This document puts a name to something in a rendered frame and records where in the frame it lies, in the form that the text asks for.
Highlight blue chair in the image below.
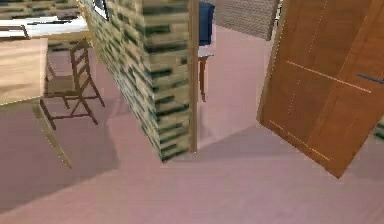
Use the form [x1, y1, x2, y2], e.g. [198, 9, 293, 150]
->
[198, 1, 216, 47]

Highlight dark brown wooden chair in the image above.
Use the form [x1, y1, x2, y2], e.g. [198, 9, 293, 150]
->
[39, 38, 106, 131]

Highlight brown wooden room door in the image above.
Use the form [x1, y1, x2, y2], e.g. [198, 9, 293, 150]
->
[256, 0, 384, 180]

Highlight dark grey flat object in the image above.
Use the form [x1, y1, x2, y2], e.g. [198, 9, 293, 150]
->
[55, 9, 81, 21]

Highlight white worktop counter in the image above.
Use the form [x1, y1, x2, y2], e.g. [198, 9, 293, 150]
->
[0, 15, 93, 43]

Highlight light wooden table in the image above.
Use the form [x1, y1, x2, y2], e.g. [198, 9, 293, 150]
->
[0, 37, 73, 170]

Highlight framed wall picture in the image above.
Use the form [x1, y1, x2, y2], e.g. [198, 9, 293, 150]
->
[92, 0, 110, 21]

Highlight black door handle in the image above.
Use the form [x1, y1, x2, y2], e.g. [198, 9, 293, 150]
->
[357, 73, 384, 85]

